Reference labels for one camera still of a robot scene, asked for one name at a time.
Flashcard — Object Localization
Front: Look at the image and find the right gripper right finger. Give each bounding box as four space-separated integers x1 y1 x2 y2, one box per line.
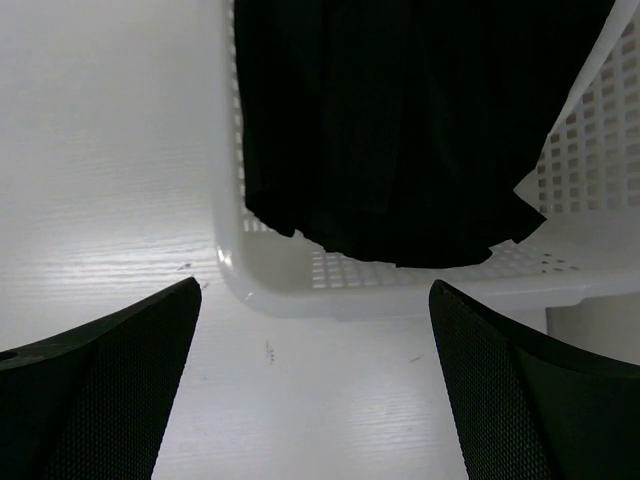
429 280 639 479

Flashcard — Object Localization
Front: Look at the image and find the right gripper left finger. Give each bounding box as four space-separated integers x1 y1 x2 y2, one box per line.
1 278 201 479

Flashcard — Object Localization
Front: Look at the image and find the black skirt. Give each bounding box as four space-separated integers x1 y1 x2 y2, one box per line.
233 0 613 269

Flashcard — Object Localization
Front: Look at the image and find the white plastic basket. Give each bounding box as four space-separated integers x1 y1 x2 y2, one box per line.
213 25 639 319

